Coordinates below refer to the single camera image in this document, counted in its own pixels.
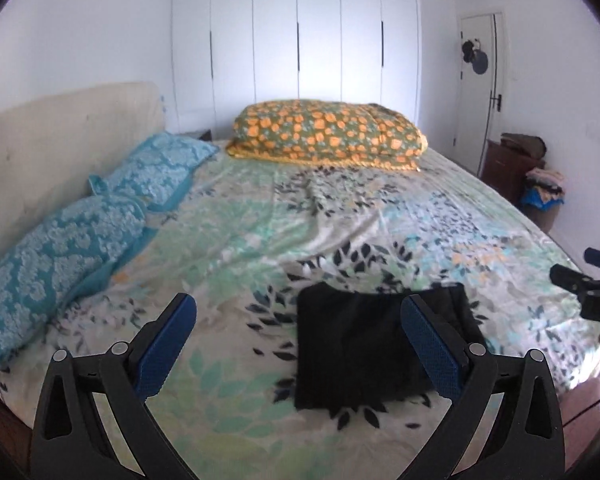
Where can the cream padded headboard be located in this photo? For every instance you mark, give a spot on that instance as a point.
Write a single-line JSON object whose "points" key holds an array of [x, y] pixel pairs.
{"points": [[55, 140]]}

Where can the pile of clothes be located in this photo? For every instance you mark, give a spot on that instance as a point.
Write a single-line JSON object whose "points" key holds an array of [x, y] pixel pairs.
{"points": [[545, 185]]}

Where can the floral leaf print bed sheet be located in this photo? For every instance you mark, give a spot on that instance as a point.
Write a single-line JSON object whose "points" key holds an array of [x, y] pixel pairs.
{"points": [[260, 230]]}

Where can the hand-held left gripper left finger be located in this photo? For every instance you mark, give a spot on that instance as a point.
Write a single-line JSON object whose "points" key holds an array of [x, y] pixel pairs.
{"points": [[167, 345]]}

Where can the white door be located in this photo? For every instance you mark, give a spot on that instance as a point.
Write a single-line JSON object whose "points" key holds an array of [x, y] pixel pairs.
{"points": [[475, 110]]}

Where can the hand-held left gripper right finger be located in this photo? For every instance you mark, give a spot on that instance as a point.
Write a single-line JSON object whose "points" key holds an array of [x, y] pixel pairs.
{"points": [[430, 347]]}

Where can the small teal patterned pillow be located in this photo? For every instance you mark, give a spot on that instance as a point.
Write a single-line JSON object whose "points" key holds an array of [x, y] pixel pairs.
{"points": [[160, 170]]}

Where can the grey laundry basket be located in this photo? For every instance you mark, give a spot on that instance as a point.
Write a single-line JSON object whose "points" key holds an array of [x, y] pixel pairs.
{"points": [[545, 217]]}

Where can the white wardrobe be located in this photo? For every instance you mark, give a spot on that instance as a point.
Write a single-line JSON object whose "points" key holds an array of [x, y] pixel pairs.
{"points": [[295, 45]]}

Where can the black pants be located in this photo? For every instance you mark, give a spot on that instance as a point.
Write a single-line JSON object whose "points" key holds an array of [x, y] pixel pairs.
{"points": [[350, 340]]}

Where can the large teal patterned pillow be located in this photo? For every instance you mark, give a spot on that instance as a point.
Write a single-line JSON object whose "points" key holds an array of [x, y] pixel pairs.
{"points": [[55, 270]]}

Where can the dark brown bag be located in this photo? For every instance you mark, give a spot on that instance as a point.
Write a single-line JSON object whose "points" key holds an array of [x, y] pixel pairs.
{"points": [[525, 144]]}

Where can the dark hanging hat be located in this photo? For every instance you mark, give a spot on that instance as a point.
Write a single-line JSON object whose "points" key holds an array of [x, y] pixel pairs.
{"points": [[476, 57]]}

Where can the brown wooden cabinet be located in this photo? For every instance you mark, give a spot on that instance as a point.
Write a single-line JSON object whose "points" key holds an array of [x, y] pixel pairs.
{"points": [[505, 170]]}

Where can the orange floral pillow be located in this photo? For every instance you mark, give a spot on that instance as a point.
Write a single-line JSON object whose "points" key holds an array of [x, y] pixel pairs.
{"points": [[325, 132]]}

